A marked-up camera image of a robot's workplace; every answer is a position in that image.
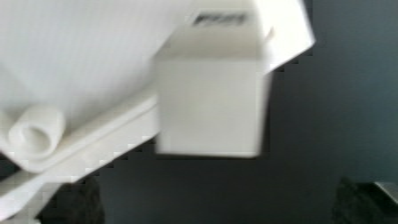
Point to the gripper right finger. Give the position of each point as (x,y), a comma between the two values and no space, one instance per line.
(365,202)

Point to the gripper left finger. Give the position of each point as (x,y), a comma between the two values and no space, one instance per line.
(76,206)

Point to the white leg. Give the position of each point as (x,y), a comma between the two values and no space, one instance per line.
(209,71)

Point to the white desk tabletop tray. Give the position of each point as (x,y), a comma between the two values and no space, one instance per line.
(79,97)

